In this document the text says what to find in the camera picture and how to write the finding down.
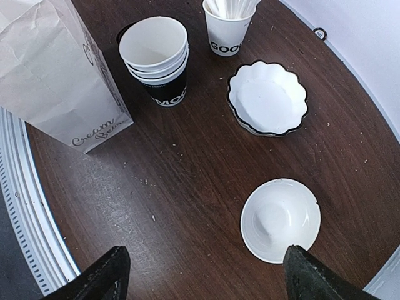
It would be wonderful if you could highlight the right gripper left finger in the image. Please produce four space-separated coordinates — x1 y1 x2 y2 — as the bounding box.
44 246 131 299

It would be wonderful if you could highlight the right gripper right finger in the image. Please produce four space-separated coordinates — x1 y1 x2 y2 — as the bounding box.
283 245 376 299

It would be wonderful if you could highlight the white paper bag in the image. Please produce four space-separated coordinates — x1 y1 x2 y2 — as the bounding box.
1 1 133 153

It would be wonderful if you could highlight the stack of paper cups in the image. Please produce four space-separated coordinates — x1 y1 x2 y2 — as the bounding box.
117 16 189 108

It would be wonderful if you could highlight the white round bowl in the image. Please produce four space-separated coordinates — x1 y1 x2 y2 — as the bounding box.
240 178 321 264

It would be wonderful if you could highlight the white scalloped bowl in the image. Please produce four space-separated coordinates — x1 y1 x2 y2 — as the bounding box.
227 60 308 137

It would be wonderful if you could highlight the white cup of straws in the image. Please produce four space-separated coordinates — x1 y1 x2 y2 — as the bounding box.
202 1 259 57

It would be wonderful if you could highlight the aluminium front rail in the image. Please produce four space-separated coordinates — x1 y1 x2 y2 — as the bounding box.
1 109 81 296

